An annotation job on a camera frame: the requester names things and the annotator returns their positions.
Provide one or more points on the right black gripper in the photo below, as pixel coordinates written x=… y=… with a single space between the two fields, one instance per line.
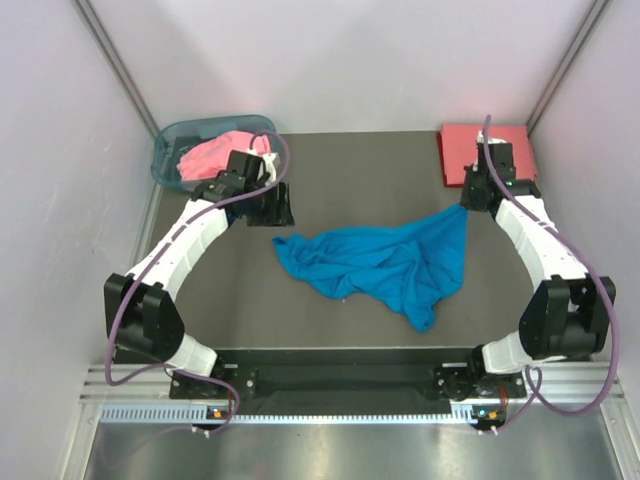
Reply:
x=465 y=201

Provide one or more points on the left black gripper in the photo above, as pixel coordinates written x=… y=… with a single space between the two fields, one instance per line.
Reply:
x=280 y=213

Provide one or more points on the blue t shirt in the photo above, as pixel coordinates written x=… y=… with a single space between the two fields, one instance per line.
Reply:
x=409 y=268

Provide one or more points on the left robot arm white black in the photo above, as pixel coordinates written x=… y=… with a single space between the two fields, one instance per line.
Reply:
x=141 y=315

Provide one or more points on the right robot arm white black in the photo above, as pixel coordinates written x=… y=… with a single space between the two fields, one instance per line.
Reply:
x=566 y=316

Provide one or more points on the folded dark red t shirt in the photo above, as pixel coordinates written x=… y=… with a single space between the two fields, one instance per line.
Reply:
x=442 y=165

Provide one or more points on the folded coral pink t shirt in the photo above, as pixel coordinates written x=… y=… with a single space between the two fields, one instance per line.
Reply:
x=455 y=150

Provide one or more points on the pink crumpled t shirt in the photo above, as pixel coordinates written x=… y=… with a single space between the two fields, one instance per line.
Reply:
x=207 y=159

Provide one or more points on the teal plastic basket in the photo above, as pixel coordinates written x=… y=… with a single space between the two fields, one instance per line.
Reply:
x=179 y=138

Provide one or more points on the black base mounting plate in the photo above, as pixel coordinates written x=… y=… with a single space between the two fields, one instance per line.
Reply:
x=358 y=380

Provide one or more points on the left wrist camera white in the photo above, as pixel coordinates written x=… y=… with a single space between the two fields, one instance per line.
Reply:
x=269 y=162

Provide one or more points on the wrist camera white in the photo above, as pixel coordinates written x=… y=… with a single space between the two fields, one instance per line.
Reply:
x=487 y=137
x=269 y=162

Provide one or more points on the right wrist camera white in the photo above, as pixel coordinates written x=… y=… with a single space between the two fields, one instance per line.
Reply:
x=487 y=137

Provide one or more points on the grey slotted cable duct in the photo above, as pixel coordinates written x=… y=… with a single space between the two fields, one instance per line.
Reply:
x=205 y=414

